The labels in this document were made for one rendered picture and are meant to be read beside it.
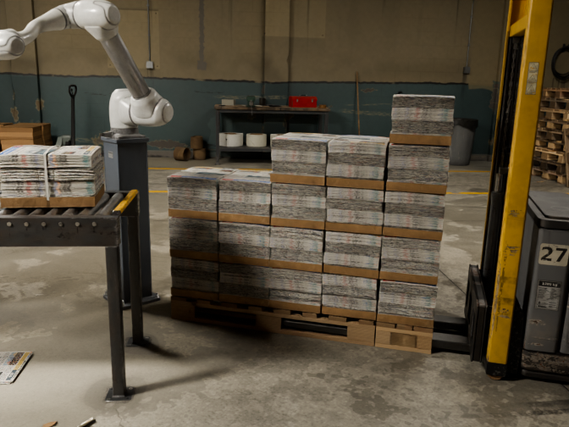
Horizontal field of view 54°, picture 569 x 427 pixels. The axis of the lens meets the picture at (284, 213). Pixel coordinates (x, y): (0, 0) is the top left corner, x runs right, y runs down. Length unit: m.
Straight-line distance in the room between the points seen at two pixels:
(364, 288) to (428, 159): 0.73
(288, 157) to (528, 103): 1.13
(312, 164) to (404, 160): 0.45
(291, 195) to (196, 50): 6.89
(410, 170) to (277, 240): 0.77
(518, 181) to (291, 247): 1.14
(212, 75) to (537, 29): 7.47
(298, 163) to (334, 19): 7.04
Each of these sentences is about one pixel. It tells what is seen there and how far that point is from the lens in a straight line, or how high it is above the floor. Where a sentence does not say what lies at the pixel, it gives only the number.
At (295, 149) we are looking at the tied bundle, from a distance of 2.84.
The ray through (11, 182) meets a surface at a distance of 2.58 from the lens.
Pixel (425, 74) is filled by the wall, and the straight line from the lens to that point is 10.12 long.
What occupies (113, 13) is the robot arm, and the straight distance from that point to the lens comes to 2.91.
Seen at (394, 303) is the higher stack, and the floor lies 0.25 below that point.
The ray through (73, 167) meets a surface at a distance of 2.50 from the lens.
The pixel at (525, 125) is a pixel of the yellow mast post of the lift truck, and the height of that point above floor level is 1.19.
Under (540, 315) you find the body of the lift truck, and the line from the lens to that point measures 2.84.
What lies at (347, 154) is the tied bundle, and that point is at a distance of 2.79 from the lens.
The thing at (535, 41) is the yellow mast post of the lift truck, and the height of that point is 1.53.
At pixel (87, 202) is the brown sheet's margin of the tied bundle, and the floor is 0.82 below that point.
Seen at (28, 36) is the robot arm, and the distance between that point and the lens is 2.67.
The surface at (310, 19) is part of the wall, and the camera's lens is 9.70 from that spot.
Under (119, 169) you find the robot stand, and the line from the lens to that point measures 3.32.
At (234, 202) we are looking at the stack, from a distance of 2.98.
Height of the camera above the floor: 1.36
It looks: 14 degrees down
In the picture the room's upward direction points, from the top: 1 degrees clockwise
